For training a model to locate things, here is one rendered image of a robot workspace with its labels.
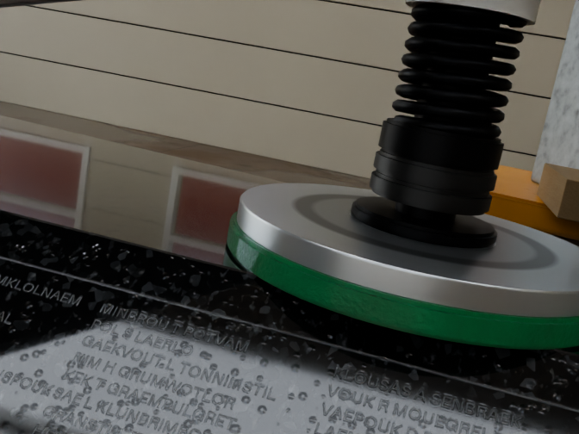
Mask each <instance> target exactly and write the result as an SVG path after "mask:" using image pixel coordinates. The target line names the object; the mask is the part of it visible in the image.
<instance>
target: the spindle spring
mask: <svg viewBox="0 0 579 434"><path fill-rule="evenodd" d="M411 16H412V17H413V18H414V19H415V20H416V22H411V23H410V25H409V26H408V32H409V33H410V34H411V35H412V36H414V37H411V38H409V39H407V40H405V45H404V46H405V47H406V48H407V49H408V50H409V51H410V52H411V53H406V54H404V55H403V56H402V63H403V64H404V65H405V66H407V67H409V68H412V69H409V68H406V69H403V70H401V71H399V74H398V78H400V79H401V81H403V82H405V83H409V84H400V85H397V86H396V88H395V93H396V94H397V95H398V96H401V97H404V98H407V99H411V100H415V101H418V98H421V99H427V100H434V101H441V102H453V103H460V104H467V105H474V106H481V110H480V109H472V108H459V107H452V106H445V105H438V104H432V103H426V102H414V101H407V100H400V99H397V100H395V101H394V102H393V104H392V108H393V109H394V110H395V111H398V112H402V113H407V114H411V115H414V114H418V115H430V116H435V117H441V118H448V119H454V120H461V121H476V122H477V126H476V125H467V124H460V123H452V122H446V121H435V120H428V119H422V118H417V117H411V116H405V115H397V116H395V118H394V119H393V121H399V122H402V123H406V124H409V125H414V126H417V127H425V128H429V129H433V130H438V131H443V132H447V133H456V134H462V135H467V136H472V137H478V138H486V139H493V138H497V137H499V136H500V134H501V130H500V128H499V127H498V126H496V125H495V124H492V123H500V122H501V121H503V120H504V118H505V114H504V113H503V112H502V111H500V110H499V109H498V108H500V107H504V106H507V104H508V102H509V100H508V99H507V97H506V96H504V95H502V94H500V93H496V92H494V91H491V90H495V91H509V90H511V89H512V83H511V82H510V81H509V80H508V79H506V78H503V77H496V76H491V75H489V77H480V76H474V75H467V74H460V73H453V72H446V71H431V70H424V68H425V66H431V67H440V68H447V69H455V70H462V71H474V72H481V73H488V74H495V75H502V76H510V75H514V73H515V71H516V68H515V66H514V65H512V64H509V63H506V62H501V61H497V60H487V59H475V58H469V57H462V56H454V55H446V54H437V53H427V52H428V50H439V51H447V52H456V53H469V54H476V55H482V56H489V57H495V58H501V59H517V58H518V57H519V56H520V51H519V50H518V49H517V48H516V47H512V46H504V45H498V44H493V43H487V42H481V41H473V40H460V39H452V38H442V37H431V35H432V34H452V35H461V36H469V37H476V38H482V39H489V40H496V41H497V42H502V43H508V44H518V43H521V42H522V41H523V39H524V36H523V34H522V33H521V32H518V31H516V30H512V29H509V28H501V27H496V26H489V25H483V24H477V23H470V22H454V21H441V20H434V19H435V17H454V18H464V19H471V20H478V21H486V22H496V23H501V24H506V25H508V26H509V27H510V28H523V27H524V26H525V25H526V24H527V22H526V21H525V20H522V19H520V18H518V17H515V16H511V15H505V14H502V13H498V12H494V11H489V10H484V9H475V8H469V7H463V6H456V5H449V4H439V3H423V4H419V5H417V6H415V7H414V8H412V12H411ZM421 82H425V83H432V84H446V85H453V86H459V87H466V88H473V89H480V90H485V92H484V93H479V92H471V91H464V90H452V89H445V88H438V87H431V86H424V85H421Z"/></svg>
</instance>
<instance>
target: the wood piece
mask: <svg viewBox="0 0 579 434"><path fill-rule="evenodd" d="M537 196H538V197H539V198H540V199H541V200H542V201H543V202H544V203H545V205H546V206H547V207H548V208H549V209H550V210H551V211H552V212H553V213H554V214H555V215H556V216H557V217H558V218H560V219H565V220H572V221H576V222H579V170H578V169H574V168H569V167H564V166H560V165H555V164H547V163H545V165H544V169H543V172H542V176H541V179H540V183H539V189H538V193H537Z"/></svg>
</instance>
